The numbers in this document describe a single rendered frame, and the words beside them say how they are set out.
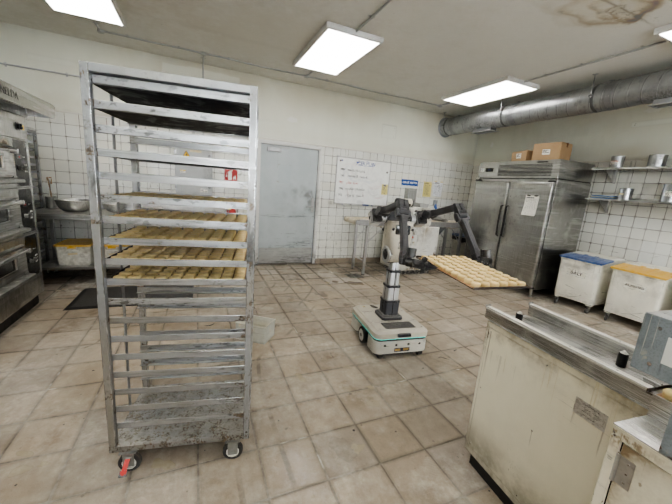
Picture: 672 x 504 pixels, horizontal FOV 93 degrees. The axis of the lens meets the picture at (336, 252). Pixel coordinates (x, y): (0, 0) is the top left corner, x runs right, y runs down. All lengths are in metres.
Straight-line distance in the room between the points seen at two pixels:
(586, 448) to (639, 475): 0.33
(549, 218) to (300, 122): 4.08
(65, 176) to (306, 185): 3.36
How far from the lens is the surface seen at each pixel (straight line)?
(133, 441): 2.06
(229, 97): 1.54
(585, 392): 1.56
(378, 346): 2.87
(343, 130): 5.96
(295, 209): 5.66
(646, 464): 1.31
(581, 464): 1.68
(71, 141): 5.61
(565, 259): 5.61
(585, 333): 1.88
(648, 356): 1.20
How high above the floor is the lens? 1.44
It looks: 12 degrees down
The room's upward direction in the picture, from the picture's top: 5 degrees clockwise
